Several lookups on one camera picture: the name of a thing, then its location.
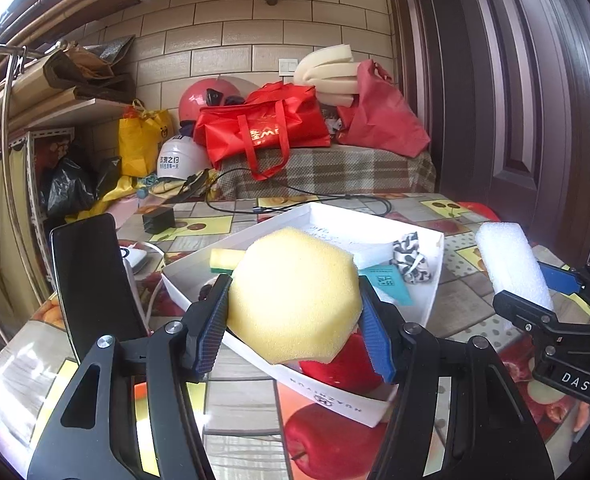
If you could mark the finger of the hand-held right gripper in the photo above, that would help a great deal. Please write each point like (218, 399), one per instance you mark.
(560, 277)
(520, 310)

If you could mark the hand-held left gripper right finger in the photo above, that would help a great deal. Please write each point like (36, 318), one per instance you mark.
(375, 340)

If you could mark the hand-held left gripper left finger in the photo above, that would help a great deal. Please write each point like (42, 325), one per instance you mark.
(215, 320)

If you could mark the white foam block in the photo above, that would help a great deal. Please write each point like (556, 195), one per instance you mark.
(512, 265)

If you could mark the yellow sponge with green scourer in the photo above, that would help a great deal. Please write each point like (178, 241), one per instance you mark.
(225, 257)

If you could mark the yellow octagonal sponge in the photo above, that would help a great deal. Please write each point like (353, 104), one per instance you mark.
(295, 295)

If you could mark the white cardboard box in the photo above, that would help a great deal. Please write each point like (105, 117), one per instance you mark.
(325, 227)

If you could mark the teal card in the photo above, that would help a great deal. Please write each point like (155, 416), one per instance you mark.
(390, 285)

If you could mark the black and white patterned cloth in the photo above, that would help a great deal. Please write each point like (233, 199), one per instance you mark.
(410, 260)

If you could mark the white charger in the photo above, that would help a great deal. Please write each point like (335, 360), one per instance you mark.
(135, 259)

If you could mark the red plastic bag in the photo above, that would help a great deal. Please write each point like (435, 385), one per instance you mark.
(480, 210)

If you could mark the black power adapter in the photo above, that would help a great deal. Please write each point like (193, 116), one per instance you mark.
(159, 221)

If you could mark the black smartphone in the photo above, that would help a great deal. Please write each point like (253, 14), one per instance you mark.
(95, 280)

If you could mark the white helmet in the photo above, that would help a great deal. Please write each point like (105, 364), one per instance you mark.
(180, 155)

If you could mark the plaid bench cover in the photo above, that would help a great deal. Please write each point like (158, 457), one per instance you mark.
(335, 170)

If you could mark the yellow shopping bag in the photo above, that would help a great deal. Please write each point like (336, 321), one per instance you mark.
(142, 140)

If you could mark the black plastic bag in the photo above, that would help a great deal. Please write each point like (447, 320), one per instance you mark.
(72, 185)

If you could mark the red tote bag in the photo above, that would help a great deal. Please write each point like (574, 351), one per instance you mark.
(265, 125)

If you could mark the brown wooden door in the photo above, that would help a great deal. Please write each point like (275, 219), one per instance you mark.
(500, 85)

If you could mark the red helmet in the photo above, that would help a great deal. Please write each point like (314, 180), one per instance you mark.
(197, 100)

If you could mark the red nonwoven bag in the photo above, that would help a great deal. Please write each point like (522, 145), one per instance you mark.
(380, 115)

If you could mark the yellow curtain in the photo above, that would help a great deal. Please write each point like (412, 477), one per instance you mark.
(0, 220)

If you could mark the grey metal shelf rack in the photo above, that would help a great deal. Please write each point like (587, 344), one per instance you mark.
(50, 132)

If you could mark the white foam strips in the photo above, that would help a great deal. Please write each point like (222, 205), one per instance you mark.
(325, 75)

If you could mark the brown cardboard pieces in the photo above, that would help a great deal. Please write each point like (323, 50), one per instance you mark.
(90, 75)

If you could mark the white wall switch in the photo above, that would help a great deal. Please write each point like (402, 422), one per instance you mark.
(289, 66)

